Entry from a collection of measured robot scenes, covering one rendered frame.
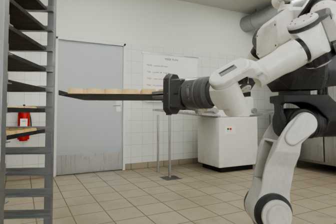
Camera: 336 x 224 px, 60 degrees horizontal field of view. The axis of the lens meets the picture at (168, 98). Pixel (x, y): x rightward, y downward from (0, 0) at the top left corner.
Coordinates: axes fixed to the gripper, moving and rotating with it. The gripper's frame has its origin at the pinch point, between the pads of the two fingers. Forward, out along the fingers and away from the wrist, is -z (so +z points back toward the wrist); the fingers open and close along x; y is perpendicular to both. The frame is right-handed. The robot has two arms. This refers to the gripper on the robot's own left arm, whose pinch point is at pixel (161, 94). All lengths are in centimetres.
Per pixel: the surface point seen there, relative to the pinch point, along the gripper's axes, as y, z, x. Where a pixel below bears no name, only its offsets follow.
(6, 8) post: 33, -32, 25
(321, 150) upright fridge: -428, -47, -62
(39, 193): 5, -66, -41
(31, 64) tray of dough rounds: 16, -53, 13
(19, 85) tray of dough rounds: 23, -46, 4
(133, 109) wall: -269, -297, 0
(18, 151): 11, -73, -23
